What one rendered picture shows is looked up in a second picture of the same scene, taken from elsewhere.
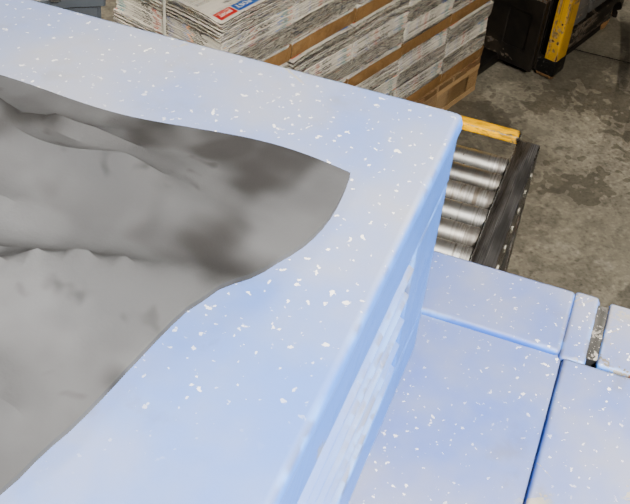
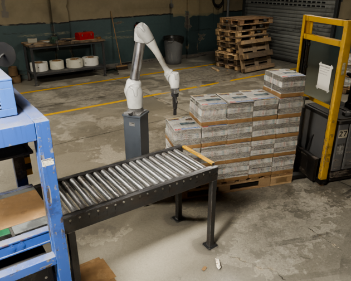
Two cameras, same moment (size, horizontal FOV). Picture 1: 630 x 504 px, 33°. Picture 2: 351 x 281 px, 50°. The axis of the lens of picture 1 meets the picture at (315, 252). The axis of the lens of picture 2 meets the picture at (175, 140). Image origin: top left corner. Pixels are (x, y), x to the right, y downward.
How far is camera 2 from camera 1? 1.97 m
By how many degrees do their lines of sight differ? 37
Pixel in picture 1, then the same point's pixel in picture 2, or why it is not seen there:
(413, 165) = not seen: outside the picture
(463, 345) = (23, 116)
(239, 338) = not seen: outside the picture
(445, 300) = (29, 112)
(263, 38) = (190, 139)
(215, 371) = not seen: outside the picture
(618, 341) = (38, 119)
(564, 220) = (285, 218)
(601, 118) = (327, 199)
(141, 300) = not seen: outside the picture
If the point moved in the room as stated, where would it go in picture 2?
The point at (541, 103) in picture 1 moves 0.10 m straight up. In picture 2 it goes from (310, 190) to (311, 183)
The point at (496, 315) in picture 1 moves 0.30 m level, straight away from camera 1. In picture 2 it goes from (31, 115) to (83, 104)
